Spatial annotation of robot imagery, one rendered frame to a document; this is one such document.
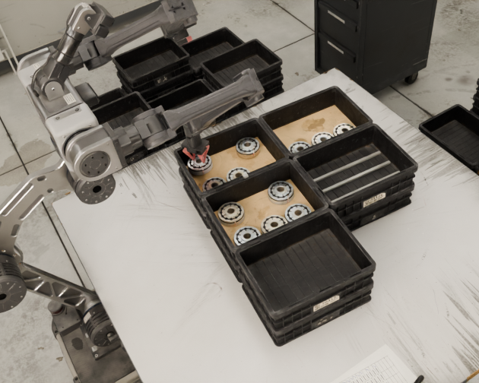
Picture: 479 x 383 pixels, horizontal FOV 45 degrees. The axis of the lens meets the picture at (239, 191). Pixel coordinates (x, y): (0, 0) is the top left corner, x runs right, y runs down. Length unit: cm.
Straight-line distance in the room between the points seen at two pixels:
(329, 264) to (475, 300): 53
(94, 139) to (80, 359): 133
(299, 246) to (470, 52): 274
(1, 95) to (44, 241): 160
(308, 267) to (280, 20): 310
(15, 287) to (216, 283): 73
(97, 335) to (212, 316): 65
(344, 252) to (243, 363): 53
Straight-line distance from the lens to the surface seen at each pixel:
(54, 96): 183
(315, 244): 216
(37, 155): 412
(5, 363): 320
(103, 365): 272
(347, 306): 212
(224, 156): 249
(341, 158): 245
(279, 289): 205
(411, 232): 238
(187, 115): 176
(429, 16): 390
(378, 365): 207
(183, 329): 216
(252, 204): 229
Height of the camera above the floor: 256
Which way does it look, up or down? 48 degrees down
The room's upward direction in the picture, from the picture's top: 9 degrees counter-clockwise
